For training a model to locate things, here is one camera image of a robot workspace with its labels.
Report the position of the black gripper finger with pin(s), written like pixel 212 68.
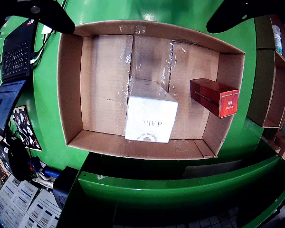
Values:
pixel 228 16
pixel 50 16

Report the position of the dark red box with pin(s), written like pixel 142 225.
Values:
pixel 206 92

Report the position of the large cardboard tray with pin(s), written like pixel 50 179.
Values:
pixel 104 95

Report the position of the white d'Alba box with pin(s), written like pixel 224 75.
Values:
pixel 149 114

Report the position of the blue cylinder item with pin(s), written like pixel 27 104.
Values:
pixel 51 172

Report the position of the black box device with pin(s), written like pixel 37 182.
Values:
pixel 65 187

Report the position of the white power adapter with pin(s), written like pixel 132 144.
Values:
pixel 47 29

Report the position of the black laptop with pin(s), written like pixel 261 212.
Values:
pixel 14 59

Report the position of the black white patterned card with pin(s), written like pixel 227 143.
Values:
pixel 26 130

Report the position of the black rounded bag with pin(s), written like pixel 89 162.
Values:
pixel 19 161

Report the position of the green metal cabinet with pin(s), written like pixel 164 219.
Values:
pixel 156 190

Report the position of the printed paper sheets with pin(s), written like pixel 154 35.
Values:
pixel 19 209

